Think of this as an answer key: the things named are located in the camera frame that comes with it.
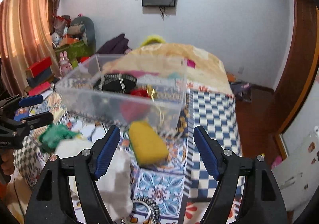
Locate green soft cloth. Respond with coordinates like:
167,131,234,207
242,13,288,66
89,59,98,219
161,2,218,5
38,124,78,153

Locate white soft cloth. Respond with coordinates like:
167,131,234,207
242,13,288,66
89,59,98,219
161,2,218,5
55,139,133,221

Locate red drawstring pouch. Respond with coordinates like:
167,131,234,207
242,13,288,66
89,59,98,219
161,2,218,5
120,88,150,123

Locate yellow soft sponge roll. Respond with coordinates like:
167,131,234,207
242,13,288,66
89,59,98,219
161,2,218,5
128,121,169,166

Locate person's left hand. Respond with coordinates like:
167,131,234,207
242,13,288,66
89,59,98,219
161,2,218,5
1,150,15,175

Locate red book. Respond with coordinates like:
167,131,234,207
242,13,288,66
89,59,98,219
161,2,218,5
28,82,51,96

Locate red gift box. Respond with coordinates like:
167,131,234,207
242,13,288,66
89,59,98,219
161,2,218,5
25,57,52,78

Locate pink plush rabbit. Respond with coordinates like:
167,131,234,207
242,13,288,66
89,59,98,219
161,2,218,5
59,51,73,77

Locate green cardboard box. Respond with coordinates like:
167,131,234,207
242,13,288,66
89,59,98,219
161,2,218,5
55,41,95,61

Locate patterned bed sheet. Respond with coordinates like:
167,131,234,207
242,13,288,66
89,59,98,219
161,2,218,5
12,84,246,224

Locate orange striped curtain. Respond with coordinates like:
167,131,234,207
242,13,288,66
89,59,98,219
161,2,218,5
1,0,60,95

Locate clear plastic storage box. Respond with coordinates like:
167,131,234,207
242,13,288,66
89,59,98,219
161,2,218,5
56,53,187,133

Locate grey plush toy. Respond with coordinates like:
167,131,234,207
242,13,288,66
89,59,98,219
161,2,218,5
67,16,96,53

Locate dark clothes pile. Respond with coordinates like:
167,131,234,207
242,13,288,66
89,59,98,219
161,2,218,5
96,34,129,55

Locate yellow curved pillow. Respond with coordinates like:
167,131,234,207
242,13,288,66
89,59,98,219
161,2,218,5
140,35,166,47

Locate beige floral blanket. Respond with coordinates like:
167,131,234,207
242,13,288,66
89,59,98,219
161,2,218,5
102,43,233,96

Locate pink square cloth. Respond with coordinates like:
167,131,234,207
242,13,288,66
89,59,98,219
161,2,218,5
188,60,196,68

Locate black white beaded bracelet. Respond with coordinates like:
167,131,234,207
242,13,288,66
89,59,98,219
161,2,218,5
132,199,161,224

